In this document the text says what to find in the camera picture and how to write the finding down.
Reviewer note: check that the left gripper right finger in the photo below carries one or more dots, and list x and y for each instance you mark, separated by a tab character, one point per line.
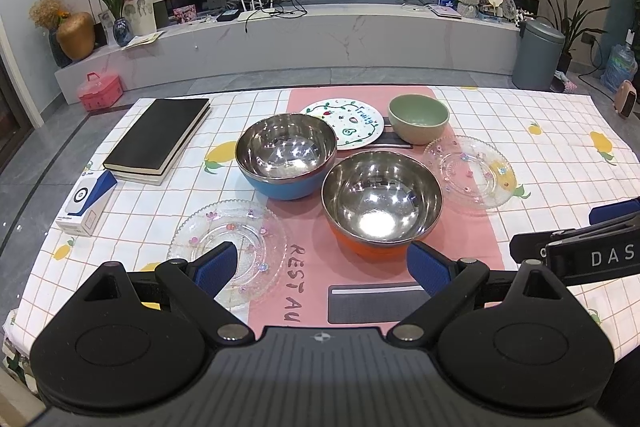
451	287

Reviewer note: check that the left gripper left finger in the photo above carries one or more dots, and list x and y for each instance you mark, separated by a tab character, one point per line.
193	286

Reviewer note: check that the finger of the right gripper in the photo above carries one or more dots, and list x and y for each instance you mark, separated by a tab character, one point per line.
613	211

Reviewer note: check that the glass plate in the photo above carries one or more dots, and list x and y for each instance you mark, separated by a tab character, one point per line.
255	231
471	173

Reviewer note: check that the orange steel bowl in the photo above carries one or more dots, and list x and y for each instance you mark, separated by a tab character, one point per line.
377	203

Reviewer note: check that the green ceramic bowl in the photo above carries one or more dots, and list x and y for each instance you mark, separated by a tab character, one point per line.
418	119

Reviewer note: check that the white fruit-painted plate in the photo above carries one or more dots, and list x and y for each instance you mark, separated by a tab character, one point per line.
356	124

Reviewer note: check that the pink small heater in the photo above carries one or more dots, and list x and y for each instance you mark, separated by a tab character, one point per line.
625	99

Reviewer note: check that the white and blue box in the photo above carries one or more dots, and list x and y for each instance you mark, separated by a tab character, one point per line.
85	204

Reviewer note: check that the black notebook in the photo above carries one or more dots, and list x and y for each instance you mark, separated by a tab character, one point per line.
146	152

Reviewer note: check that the blue water bottle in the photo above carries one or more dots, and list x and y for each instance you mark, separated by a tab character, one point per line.
621	66

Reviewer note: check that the grey trash bin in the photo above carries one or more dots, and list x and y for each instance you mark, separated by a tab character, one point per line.
539	52

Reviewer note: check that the potted plant right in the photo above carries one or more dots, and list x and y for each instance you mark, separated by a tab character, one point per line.
572	24

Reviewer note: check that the pink storage box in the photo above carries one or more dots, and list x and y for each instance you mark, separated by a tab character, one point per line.
100	91

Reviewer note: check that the gold vase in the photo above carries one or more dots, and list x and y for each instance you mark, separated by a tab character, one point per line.
76	35

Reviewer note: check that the dried flower bouquet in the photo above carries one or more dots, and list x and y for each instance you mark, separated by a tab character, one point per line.
48	14

